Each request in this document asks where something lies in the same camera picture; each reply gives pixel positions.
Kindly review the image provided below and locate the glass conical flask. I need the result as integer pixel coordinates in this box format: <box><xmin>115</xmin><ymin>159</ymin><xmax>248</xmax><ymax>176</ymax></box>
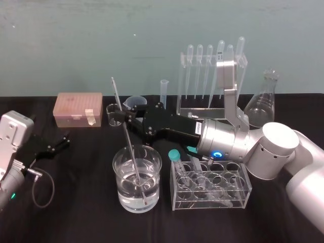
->
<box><xmin>243</xmin><ymin>68</ymin><xmax>279</xmax><ymax>129</ymax></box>

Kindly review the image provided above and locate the clear acrylic pipette stand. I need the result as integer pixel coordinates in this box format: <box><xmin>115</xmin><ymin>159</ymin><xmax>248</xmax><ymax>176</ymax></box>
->
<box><xmin>176</xmin><ymin>51</ymin><xmax>248</xmax><ymax>120</ymax></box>

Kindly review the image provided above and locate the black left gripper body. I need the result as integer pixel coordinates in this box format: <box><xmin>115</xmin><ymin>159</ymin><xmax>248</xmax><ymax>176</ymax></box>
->
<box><xmin>17</xmin><ymin>133</ymin><xmax>51</xmax><ymax>167</ymax></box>

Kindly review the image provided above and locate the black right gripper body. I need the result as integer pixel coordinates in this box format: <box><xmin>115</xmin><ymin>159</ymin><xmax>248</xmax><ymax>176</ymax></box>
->
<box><xmin>141</xmin><ymin>100</ymin><xmax>204</xmax><ymax>147</ymax></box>

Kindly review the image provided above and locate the centrifuge tube with teal cap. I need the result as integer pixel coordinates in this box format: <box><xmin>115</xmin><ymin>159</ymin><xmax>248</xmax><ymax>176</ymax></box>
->
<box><xmin>186</xmin><ymin>145</ymin><xmax>207</xmax><ymax>185</ymax></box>
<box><xmin>168</xmin><ymin>148</ymin><xmax>191</xmax><ymax>188</ymax></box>

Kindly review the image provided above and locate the long glass thermometer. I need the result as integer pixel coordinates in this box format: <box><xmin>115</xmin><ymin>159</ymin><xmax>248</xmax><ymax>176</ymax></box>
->
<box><xmin>110</xmin><ymin>76</ymin><xmax>150</xmax><ymax>206</ymax></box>

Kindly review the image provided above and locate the translucent plastic measuring beaker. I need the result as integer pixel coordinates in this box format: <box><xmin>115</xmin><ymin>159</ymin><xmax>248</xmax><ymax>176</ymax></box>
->
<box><xmin>123</xmin><ymin>95</ymin><xmax>148</xmax><ymax>112</ymax></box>

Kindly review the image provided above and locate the pink pipette tip box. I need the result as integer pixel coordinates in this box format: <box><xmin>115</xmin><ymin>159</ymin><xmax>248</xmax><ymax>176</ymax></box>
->
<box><xmin>53</xmin><ymin>92</ymin><xmax>104</xmax><ymax>128</ymax></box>

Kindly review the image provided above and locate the thin dark left gripper cable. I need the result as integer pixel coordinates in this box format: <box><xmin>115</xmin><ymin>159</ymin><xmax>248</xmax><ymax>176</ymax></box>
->
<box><xmin>22</xmin><ymin>166</ymin><xmax>56</xmax><ymax>209</ymax></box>

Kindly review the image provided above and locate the clear acrylic test tube rack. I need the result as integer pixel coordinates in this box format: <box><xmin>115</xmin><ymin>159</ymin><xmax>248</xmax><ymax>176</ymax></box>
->
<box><xmin>170</xmin><ymin>158</ymin><xmax>253</xmax><ymax>212</ymax></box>

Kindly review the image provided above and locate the large glass beaker with water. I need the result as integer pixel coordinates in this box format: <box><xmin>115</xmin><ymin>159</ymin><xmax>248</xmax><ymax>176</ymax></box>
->
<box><xmin>112</xmin><ymin>144</ymin><xmax>163</xmax><ymax>213</ymax></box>

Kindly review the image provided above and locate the small empty glass beaker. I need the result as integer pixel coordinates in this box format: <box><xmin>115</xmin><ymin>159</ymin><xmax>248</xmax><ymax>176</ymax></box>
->
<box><xmin>106</xmin><ymin>103</ymin><xmax>123</xmax><ymax>128</ymax></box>

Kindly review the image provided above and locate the black table cloth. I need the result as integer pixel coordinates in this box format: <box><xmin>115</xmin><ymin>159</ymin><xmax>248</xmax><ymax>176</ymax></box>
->
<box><xmin>0</xmin><ymin>94</ymin><xmax>324</xmax><ymax>243</ymax></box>

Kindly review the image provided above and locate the translucent plastic graduated cylinder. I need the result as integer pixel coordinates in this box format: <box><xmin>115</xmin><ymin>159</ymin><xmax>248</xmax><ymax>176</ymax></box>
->
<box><xmin>159</xmin><ymin>79</ymin><xmax>169</xmax><ymax>104</ymax></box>

